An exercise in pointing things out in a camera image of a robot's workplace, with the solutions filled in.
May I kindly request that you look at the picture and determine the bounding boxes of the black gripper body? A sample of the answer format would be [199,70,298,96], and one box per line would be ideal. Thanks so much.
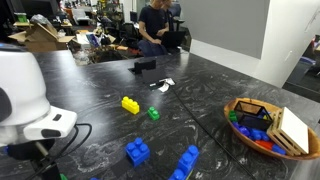
[6,138,63,180]

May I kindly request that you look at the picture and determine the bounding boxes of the blue four-stud toy block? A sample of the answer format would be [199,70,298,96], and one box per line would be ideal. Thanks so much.
[124,137,151,168]

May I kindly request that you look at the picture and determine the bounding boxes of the blue stepped block stack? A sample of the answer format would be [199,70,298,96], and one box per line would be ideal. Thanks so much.
[167,144,200,180]

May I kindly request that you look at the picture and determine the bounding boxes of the yellow flat toy block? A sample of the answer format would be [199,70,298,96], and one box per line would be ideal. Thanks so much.
[184,166,195,180]

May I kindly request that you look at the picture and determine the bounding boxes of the red toy block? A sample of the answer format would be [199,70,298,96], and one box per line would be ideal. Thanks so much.
[254,139,275,151]

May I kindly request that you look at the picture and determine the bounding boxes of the open cardboard box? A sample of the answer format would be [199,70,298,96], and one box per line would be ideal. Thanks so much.
[7,21,76,53]

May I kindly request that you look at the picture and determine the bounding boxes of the black table outlet box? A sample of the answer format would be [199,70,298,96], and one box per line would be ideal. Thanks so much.
[141,67,168,85]
[127,58,157,76]

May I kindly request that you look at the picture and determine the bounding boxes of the white paper tag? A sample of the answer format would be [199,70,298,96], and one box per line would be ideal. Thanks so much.
[148,77,176,94]

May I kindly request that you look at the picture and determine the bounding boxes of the green storage container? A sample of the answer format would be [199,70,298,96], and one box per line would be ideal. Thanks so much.
[13,12,29,25]

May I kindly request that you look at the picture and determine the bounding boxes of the person in dark t-shirt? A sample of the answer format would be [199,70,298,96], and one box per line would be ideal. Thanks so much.
[137,0,170,58]

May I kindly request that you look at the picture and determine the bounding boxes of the black laptop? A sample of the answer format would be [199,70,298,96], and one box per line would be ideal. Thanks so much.
[161,30,187,49]

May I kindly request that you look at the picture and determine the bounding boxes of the person in dark clothes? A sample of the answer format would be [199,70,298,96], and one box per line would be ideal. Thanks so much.
[163,0,183,32]

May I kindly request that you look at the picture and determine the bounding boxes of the wooden bowl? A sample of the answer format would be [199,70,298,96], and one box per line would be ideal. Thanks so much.
[223,97,320,161]

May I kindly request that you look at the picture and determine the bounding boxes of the small wooden crate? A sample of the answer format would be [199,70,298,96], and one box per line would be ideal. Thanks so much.
[266,106,310,157]

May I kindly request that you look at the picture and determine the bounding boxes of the blue-lidded trash bin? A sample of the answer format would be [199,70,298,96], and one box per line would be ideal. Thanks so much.
[286,56,316,85]

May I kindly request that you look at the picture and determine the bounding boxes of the thin black table cable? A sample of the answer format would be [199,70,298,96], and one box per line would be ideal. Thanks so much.
[169,85,258,180]

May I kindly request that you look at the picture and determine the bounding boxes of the black wire frame basket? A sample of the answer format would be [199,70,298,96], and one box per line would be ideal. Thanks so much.
[232,100,275,132]

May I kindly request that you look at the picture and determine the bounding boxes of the gray wall panel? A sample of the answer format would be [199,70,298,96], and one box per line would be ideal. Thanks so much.
[179,0,271,61]

